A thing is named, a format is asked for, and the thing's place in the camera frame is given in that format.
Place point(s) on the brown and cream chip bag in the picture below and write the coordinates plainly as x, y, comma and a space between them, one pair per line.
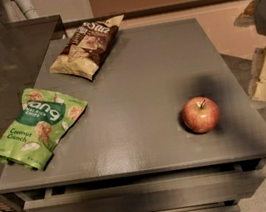
87, 49

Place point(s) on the red apple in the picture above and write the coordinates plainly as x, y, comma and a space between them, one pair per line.
200, 114

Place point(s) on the upper grey drawer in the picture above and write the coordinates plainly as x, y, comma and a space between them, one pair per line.
153, 192

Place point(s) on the white pipe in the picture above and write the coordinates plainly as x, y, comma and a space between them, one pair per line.
27, 8

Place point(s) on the green rice chip bag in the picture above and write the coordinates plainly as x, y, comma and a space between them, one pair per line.
45, 118

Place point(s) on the grey side counter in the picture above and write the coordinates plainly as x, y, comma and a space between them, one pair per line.
23, 46

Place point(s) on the grey drawer cabinet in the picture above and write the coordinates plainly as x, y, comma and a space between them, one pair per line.
133, 123

